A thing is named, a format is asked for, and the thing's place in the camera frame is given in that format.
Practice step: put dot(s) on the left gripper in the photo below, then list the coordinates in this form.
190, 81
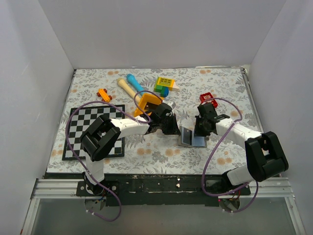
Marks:
174, 129

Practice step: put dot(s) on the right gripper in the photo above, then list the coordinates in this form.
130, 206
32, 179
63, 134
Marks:
197, 132

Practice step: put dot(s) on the grey card holder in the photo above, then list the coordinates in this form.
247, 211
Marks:
197, 142

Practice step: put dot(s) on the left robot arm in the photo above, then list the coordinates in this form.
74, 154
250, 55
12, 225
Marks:
100, 138

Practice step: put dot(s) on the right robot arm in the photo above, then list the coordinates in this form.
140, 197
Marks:
265, 157

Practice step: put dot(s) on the black card in bin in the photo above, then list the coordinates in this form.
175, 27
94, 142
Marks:
150, 106

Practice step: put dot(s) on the red owl block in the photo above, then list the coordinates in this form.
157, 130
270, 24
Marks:
208, 97

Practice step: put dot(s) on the yellow toy bin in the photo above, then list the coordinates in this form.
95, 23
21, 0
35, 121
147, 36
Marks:
149, 97

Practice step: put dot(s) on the colourful block house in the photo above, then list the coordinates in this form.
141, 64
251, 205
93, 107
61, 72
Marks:
165, 85

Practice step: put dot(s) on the cream wooden pin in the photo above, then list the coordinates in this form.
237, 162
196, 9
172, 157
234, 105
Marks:
124, 85

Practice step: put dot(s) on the orange toy car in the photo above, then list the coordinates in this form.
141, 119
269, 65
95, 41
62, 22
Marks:
102, 93

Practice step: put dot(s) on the black white chessboard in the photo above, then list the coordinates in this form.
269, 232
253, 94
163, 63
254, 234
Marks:
79, 123

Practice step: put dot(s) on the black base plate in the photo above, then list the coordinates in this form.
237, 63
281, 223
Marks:
135, 190

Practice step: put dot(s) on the aluminium frame rail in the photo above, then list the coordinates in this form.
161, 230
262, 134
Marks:
55, 209

